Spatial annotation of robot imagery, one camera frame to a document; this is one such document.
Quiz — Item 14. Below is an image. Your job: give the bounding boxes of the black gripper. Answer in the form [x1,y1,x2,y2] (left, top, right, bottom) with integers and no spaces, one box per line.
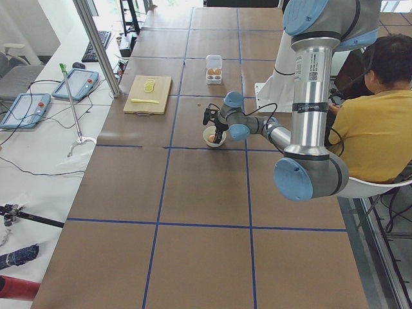
[213,119,229,145]

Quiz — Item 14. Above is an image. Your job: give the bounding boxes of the clear plastic egg box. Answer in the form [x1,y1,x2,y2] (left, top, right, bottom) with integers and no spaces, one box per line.
[205,55,223,84]

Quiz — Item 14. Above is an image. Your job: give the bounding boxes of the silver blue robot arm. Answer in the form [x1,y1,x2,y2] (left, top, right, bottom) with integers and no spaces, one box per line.
[203,1,380,201]

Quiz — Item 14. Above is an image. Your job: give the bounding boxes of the white bowl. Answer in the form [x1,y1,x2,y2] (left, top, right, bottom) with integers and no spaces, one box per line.
[203,126,227,147]

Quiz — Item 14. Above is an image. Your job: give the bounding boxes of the wooden cutting board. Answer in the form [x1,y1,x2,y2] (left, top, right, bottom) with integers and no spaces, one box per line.
[123,75,172,115]

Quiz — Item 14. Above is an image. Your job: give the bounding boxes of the lemon slices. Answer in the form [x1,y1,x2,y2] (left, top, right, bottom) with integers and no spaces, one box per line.
[144,79,156,93]

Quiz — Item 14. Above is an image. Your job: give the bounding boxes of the yellow plastic knife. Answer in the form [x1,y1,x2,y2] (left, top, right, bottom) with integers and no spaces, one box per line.
[131,98,160,104]

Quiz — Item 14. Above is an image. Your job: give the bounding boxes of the silver reacher grabber stick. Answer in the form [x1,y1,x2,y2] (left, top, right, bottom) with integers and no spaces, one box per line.
[59,63,97,157]

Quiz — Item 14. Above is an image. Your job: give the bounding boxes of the white seat chair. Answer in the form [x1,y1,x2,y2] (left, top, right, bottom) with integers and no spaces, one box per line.
[337,177,411,198]

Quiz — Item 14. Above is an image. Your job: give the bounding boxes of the blue teach pendant far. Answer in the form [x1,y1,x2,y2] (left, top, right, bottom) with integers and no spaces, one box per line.
[51,68,99,102]

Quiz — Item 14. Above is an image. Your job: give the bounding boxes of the blue teach pendant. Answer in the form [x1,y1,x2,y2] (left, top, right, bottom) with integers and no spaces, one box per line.
[1,93,51,129]
[51,68,99,102]

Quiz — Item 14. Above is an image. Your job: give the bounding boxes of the black keyboard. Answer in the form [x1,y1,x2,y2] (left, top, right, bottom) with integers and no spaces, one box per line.
[81,30,112,63]

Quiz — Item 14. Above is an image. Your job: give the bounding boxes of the person in yellow shirt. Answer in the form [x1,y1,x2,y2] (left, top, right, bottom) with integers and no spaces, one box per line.
[326,34,411,183]

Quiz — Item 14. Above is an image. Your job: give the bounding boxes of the black computer mouse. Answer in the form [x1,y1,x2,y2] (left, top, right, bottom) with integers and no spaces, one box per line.
[72,62,86,70]

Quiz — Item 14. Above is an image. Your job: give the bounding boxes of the blue teach pendant near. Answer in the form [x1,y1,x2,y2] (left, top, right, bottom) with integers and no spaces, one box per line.
[1,93,51,129]

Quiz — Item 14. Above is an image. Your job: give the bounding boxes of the grey office chair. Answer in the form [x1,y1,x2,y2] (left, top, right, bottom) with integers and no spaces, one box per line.
[1,43,44,103]

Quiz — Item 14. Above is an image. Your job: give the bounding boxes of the black tripod rod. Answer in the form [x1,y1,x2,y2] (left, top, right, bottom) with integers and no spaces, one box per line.
[0,204,64,228]

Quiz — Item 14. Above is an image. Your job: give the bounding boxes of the dark blue folded umbrella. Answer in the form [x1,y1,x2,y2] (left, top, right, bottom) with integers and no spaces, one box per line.
[0,244,39,270]

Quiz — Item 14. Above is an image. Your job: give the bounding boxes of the red cylinder object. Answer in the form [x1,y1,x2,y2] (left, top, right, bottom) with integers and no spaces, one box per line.
[0,276,41,301]

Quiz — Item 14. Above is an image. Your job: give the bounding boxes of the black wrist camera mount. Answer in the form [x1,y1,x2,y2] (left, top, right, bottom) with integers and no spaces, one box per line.
[202,104,220,126]

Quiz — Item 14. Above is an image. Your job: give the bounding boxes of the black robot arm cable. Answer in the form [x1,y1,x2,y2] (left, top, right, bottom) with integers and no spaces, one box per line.
[207,102,279,139]

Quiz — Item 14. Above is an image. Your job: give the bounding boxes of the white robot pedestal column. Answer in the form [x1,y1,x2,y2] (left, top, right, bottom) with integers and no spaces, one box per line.
[254,32,296,113]

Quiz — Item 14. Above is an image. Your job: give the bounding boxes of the aluminium frame post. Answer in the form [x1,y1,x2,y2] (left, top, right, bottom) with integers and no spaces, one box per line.
[73,0,121,98]

